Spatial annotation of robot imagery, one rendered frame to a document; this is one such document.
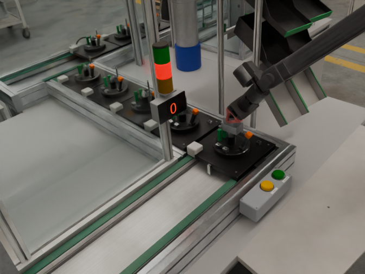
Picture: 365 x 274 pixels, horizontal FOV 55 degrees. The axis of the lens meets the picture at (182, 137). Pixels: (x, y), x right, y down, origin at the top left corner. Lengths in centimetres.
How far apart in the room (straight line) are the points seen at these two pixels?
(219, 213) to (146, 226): 24
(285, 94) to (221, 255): 71
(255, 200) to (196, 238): 23
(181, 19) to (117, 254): 138
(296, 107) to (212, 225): 66
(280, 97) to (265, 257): 65
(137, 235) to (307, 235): 54
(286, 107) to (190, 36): 85
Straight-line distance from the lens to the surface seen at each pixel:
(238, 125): 126
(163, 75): 109
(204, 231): 107
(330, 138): 163
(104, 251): 114
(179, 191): 125
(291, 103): 150
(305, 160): 149
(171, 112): 115
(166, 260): 102
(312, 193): 136
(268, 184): 120
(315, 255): 118
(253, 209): 114
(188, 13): 206
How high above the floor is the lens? 180
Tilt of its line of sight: 36 degrees down
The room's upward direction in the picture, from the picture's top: 5 degrees counter-clockwise
